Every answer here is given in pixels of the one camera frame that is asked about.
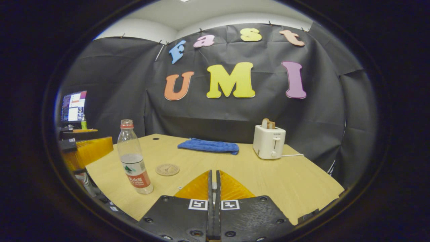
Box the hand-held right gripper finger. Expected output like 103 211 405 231
216 170 296 242
136 170 214 242

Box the clear plastic water bottle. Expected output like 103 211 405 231
117 119 154 195

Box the round wooden coaster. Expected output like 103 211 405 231
156 163 180 176

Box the computer monitor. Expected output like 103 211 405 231
61 90 87 122

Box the blue towel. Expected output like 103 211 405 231
177 137 240 155

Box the white toaster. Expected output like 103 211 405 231
253 125 287 160

